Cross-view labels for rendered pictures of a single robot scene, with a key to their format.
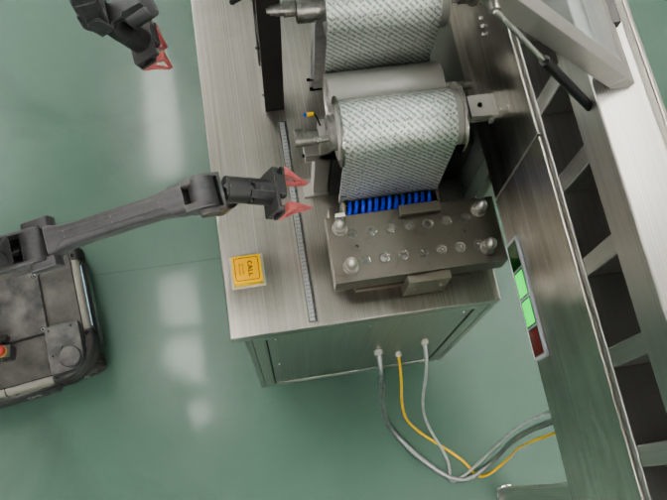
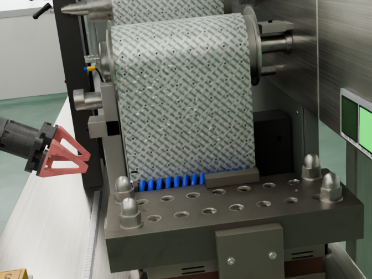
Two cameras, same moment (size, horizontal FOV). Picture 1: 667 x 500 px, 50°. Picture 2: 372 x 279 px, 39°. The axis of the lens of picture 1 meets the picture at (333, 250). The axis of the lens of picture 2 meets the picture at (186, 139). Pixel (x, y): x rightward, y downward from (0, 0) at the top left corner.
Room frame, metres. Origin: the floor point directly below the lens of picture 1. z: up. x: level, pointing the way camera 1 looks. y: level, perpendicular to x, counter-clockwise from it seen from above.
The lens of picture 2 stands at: (-0.20, -0.29, 1.40)
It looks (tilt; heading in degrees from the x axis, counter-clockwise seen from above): 18 degrees down; 12
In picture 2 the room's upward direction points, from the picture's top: 6 degrees counter-clockwise
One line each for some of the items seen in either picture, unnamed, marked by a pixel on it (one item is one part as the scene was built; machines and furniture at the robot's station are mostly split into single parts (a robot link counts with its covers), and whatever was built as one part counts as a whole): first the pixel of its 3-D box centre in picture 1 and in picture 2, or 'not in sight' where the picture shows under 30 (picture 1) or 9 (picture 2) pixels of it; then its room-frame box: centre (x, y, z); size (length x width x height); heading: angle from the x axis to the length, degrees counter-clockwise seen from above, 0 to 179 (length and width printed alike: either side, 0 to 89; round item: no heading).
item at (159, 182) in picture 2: (390, 202); (196, 182); (0.67, -0.12, 1.03); 0.21 x 0.04 x 0.03; 106
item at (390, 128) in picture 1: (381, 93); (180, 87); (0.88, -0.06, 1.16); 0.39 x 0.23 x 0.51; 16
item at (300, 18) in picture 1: (310, 6); (102, 6); (0.95, 0.11, 1.33); 0.06 x 0.06 x 0.06; 16
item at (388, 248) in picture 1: (414, 243); (228, 215); (0.59, -0.18, 1.00); 0.40 x 0.16 x 0.06; 106
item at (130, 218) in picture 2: (351, 264); (129, 211); (0.50, -0.04, 1.05); 0.04 x 0.04 x 0.04
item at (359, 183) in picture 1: (392, 179); (189, 134); (0.69, -0.11, 1.11); 0.23 x 0.01 x 0.18; 106
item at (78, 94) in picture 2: (299, 138); (79, 99); (0.73, 0.11, 1.18); 0.04 x 0.02 x 0.04; 16
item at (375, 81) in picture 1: (383, 94); not in sight; (0.87, -0.07, 1.17); 0.26 x 0.12 x 0.12; 106
